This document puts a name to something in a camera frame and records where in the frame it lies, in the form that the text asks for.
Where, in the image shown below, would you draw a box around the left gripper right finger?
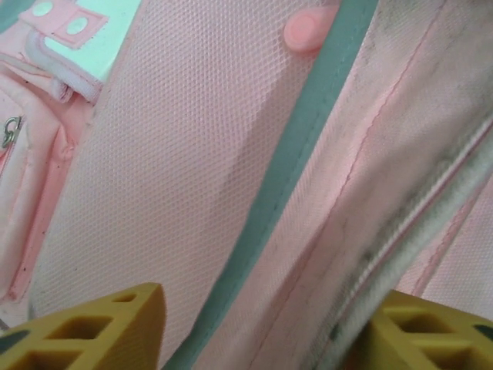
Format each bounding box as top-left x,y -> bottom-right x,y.
348,288 -> 493,370

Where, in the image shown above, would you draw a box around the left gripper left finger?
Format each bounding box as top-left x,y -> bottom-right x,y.
0,281 -> 166,370

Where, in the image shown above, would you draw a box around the pink backpack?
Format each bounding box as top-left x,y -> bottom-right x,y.
0,0 -> 493,370

